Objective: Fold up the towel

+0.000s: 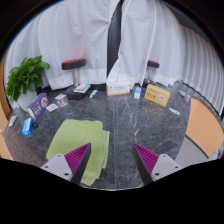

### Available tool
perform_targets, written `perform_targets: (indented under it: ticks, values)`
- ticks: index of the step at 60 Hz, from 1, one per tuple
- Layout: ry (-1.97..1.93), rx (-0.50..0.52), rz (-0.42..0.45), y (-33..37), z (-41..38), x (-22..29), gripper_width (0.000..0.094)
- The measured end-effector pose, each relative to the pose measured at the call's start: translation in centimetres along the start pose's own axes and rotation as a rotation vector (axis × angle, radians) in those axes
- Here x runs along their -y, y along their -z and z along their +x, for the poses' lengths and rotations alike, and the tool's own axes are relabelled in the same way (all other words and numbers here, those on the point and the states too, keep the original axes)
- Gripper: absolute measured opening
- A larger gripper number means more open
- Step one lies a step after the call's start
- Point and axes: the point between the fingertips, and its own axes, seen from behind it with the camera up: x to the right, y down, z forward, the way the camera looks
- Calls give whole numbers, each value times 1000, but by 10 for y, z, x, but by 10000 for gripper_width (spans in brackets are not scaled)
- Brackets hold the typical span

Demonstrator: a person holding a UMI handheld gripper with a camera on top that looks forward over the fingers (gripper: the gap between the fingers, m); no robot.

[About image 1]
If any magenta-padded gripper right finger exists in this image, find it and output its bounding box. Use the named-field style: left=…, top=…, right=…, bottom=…
left=131, top=143, right=184, bottom=186

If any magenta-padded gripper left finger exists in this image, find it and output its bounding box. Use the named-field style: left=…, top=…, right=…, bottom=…
left=40, top=142, right=92, bottom=185

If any light green towel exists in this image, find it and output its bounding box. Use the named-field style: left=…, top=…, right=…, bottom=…
left=45, top=118, right=111, bottom=187

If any white pen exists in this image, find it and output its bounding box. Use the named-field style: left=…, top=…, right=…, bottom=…
left=168, top=107, right=181, bottom=116

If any white card packet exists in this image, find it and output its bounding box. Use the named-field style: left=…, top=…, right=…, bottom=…
left=45, top=103, right=60, bottom=113

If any brown printed card packet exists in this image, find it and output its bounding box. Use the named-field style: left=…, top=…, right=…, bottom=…
left=56, top=98, right=68, bottom=108

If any blue and white box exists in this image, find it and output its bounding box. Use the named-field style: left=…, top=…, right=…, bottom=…
left=21, top=117, right=34, bottom=137

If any small white card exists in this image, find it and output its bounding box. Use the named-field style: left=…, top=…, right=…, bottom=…
left=54, top=93, right=67, bottom=101

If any purple cardboard box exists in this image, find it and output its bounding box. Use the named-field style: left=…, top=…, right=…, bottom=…
left=26, top=92, right=51, bottom=121

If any yellow box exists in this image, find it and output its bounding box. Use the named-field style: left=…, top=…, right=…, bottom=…
left=144, top=83, right=171, bottom=108

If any small white blue box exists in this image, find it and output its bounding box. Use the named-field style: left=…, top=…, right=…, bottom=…
left=133, top=86, right=142, bottom=100

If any white book stack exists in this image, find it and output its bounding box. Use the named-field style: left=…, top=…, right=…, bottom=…
left=73, top=82, right=92, bottom=94

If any small purple packet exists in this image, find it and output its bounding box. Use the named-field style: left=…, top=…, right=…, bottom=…
left=178, top=89, right=192, bottom=103

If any white plastic packet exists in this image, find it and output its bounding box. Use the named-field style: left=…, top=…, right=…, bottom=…
left=8, top=114, right=18, bottom=128

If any white and orange box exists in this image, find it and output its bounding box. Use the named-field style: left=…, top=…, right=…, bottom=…
left=105, top=81, right=133, bottom=97

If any large black bar stool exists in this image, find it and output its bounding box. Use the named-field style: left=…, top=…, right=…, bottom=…
left=61, top=57, right=90, bottom=101

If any small black bar stool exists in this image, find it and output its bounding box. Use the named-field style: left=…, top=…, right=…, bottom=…
left=143, top=59, right=160, bottom=88

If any green plant in white pot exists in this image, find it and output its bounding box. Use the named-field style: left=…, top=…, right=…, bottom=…
left=4, top=55, right=51, bottom=113

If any white curtain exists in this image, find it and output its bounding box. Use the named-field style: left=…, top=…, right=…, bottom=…
left=106, top=0, right=224, bottom=114
left=3, top=0, right=121, bottom=91

